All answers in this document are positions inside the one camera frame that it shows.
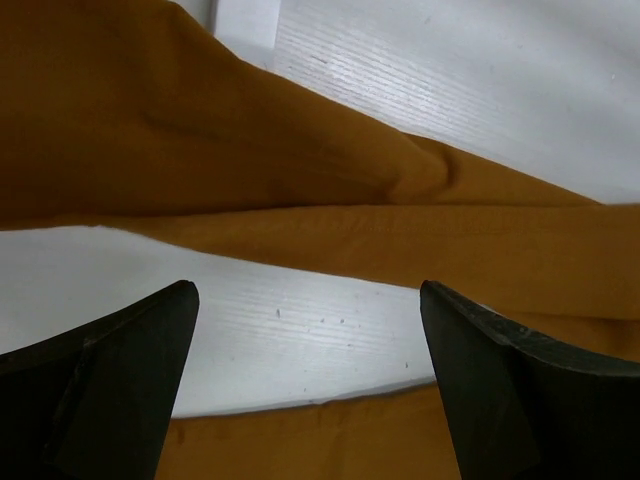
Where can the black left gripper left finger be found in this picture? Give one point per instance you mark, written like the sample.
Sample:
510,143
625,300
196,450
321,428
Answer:
95,402

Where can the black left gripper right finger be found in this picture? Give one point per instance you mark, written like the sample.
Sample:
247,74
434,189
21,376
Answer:
520,404

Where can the brown trousers with striped trim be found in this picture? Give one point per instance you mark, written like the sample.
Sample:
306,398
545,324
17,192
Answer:
137,151

